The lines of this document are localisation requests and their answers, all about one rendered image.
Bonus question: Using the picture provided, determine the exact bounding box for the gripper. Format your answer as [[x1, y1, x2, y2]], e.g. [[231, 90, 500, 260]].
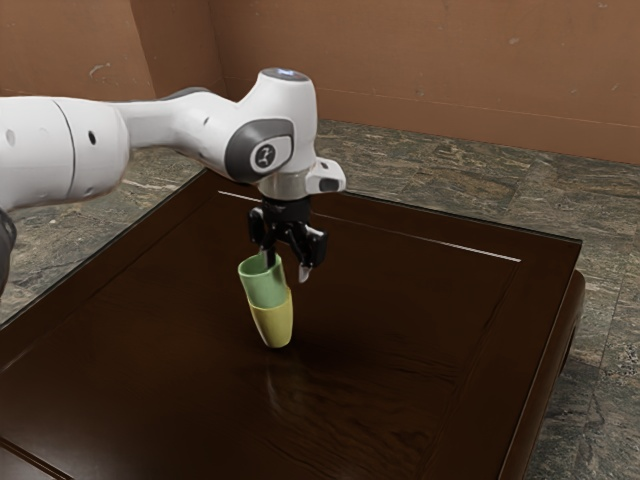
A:
[[247, 196, 330, 285]]

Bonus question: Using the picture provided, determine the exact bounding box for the yellow cup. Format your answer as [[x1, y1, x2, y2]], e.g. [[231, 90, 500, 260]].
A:
[[247, 291, 294, 349]]

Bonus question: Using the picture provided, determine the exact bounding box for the green cup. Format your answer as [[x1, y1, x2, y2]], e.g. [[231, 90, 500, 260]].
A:
[[237, 253, 290, 309]]

